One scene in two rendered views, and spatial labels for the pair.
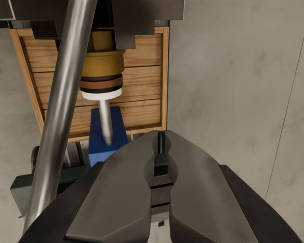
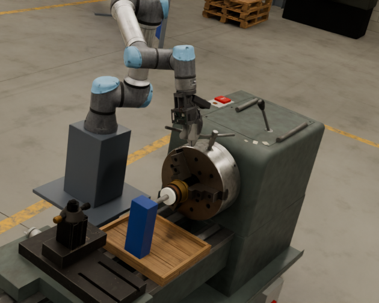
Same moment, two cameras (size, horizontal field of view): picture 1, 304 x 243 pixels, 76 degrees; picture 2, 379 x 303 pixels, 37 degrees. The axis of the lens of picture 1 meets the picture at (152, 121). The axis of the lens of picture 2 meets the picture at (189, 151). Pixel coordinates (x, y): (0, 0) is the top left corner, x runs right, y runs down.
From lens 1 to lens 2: 2.07 m
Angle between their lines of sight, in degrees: 94
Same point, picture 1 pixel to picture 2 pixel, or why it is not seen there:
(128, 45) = (191, 189)
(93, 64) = (176, 181)
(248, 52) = not seen: outside the picture
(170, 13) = (210, 191)
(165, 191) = (123, 287)
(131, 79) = (170, 250)
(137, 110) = (156, 263)
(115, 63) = (182, 187)
